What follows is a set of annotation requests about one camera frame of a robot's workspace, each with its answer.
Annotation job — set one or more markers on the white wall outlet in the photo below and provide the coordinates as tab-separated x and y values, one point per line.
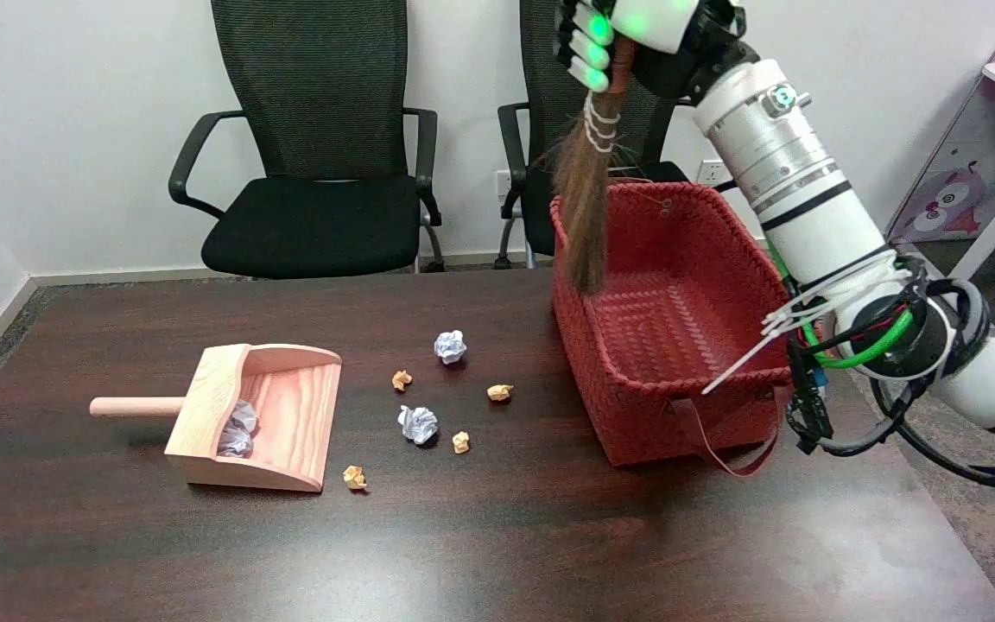
711	171
503	182

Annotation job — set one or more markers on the black mesh office chair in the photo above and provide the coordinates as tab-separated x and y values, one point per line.
316	225
541	112

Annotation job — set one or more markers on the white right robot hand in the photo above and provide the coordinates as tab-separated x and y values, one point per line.
649	22

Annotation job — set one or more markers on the small yellow paper ball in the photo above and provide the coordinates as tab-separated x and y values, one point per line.
461	441
500	392
354	477
402	379

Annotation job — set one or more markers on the white paper ball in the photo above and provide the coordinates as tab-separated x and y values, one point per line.
418	424
238	428
450	346

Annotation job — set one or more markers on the wooden dustpan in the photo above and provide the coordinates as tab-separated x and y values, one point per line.
290	406

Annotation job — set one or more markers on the pink owl print panel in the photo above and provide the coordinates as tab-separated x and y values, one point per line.
964	173

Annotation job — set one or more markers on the red woven basket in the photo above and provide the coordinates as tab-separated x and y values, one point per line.
662	328

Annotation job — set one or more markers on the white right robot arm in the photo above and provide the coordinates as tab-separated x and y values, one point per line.
800	199

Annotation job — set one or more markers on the brown straw hand broom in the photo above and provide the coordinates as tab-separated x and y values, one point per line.
584	207

